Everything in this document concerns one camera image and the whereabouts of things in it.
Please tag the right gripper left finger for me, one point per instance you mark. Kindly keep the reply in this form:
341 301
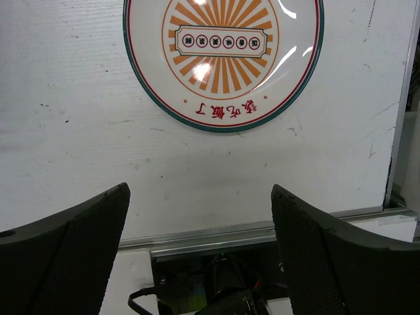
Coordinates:
61 264

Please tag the white plate red pattern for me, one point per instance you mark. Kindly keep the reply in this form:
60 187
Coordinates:
223 66

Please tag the right aluminium rail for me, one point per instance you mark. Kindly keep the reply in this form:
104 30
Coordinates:
402 106

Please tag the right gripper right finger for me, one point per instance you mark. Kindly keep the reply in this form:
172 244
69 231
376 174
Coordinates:
334 267

